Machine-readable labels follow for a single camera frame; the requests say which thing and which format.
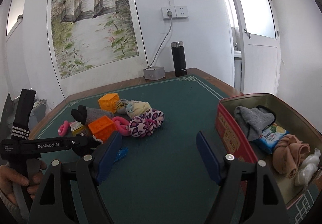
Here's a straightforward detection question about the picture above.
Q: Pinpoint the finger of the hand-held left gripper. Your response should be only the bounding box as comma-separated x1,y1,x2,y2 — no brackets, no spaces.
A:
75,136,103,148

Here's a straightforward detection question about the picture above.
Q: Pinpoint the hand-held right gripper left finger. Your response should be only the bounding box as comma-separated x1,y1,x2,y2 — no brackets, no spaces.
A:
28,131,123,224

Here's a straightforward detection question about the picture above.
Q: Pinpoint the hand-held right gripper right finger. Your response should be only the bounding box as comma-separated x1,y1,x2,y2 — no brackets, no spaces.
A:
196,131,290,224

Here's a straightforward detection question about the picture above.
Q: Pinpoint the dark cloth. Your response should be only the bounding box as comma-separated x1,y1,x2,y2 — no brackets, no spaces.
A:
72,147,95,158

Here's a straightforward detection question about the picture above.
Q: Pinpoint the blue plastic wrapper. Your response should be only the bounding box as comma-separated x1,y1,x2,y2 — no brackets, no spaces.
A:
113,147,128,163

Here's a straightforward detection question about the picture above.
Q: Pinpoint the small yellow box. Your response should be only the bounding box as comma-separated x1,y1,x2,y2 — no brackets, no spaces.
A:
71,121,86,136

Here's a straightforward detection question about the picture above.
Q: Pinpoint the deep orange rubber cube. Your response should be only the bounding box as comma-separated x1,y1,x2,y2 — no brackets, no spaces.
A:
88,116,118,142

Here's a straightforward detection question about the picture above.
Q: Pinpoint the pink foam hair curler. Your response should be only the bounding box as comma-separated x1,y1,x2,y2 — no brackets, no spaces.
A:
58,121,76,137

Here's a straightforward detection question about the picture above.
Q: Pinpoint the grey and black sock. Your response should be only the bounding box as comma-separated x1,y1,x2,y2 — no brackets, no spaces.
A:
71,105,114,124

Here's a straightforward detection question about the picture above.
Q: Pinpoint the pink ring toy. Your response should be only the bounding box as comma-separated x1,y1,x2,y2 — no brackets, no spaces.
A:
112,116,131,136

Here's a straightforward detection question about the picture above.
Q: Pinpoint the yellow-orange rubber cube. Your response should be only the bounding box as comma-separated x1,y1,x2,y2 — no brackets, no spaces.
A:
98,93,120,114

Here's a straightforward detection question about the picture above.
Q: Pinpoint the pink leopard print sock ball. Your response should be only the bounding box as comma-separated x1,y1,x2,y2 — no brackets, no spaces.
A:
129,109,164,138

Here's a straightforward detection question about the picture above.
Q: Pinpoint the pale yellow sock ball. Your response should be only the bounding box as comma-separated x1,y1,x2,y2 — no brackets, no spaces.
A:
126,101,153,117

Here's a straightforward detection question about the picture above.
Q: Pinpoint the person's left forearm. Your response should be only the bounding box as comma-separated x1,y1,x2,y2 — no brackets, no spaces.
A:
0,189,22,222

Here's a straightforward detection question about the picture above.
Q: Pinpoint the person's left hand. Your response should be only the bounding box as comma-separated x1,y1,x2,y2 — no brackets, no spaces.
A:
0,160,48,200

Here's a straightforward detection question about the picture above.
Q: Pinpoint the grey cabinet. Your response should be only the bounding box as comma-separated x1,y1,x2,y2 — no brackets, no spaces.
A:
31,98,54,124

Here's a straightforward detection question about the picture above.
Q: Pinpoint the grey sock with black trim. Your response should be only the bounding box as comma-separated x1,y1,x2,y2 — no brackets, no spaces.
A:
234,105,277,142

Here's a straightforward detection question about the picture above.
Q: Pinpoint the green table mat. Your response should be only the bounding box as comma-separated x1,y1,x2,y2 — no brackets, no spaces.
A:
33,75,322,224

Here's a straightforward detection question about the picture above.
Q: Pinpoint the blue wet wipes pack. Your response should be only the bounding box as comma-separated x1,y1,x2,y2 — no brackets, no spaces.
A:
253,123,290,154

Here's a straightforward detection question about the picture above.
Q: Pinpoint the beige stocking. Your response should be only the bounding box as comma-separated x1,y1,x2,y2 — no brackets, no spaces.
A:
273,134,311,179

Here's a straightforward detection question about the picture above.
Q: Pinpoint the grey plastic box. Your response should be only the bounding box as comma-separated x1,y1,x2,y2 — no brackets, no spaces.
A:
143,66,166,81

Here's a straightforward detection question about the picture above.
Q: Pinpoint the white sink cabinet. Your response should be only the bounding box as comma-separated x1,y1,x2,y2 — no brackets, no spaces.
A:
233,50,242,90

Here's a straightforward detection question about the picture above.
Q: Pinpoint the white door with frosted window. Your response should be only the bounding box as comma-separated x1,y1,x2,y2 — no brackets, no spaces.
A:
221,0,281,96
0,0,33,104

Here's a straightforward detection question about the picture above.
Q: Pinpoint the clear plastic bag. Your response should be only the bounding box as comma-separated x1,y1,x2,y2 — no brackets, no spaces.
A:
294,148,321,187

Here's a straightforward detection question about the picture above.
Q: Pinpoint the black thermos flask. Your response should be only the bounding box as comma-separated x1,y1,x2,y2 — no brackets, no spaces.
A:
171,41,188,77

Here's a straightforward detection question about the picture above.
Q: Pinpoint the wall scroll painting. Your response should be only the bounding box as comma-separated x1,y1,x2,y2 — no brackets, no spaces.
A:
46,0,149,80

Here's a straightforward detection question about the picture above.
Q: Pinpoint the white plug with grey cable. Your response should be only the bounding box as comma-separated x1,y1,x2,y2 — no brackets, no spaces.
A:
147,11,174,68

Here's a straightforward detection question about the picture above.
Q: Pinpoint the white wall socket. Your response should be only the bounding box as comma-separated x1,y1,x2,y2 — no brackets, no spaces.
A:
175,5,189,18
161,7,176,20

